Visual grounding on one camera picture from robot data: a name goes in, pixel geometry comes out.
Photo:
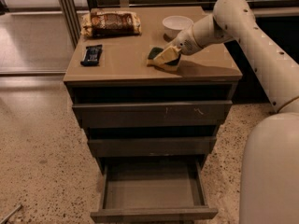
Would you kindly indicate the grey drawer cabinet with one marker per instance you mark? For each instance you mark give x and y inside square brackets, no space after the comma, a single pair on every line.
[122,76]

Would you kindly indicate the grey middle drawer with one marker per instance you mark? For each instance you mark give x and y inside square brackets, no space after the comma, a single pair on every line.
[151,146]

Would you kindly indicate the grey top drawer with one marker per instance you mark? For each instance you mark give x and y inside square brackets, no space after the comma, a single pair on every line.
[152,114]

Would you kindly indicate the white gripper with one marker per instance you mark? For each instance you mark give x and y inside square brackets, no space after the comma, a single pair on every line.
[185,42]

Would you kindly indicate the metal rod on floor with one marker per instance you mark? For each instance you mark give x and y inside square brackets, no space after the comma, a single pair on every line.
[10,214]

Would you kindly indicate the white ceramic bowl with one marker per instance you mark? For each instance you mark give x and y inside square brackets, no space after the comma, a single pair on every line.
[174,24]

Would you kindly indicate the dark blue candy bar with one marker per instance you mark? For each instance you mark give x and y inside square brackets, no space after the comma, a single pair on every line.
[92,55]

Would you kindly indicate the green yellow sponge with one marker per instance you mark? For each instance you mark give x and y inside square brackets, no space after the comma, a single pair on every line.
[166,59]

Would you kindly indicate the brown snack bag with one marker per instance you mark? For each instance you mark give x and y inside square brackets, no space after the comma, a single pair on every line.
[99,23]

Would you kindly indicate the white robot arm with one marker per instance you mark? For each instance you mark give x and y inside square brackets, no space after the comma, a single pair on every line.
[269,190]

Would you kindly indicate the grey open bottom drawer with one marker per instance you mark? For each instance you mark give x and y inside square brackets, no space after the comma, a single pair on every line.
[154,189]

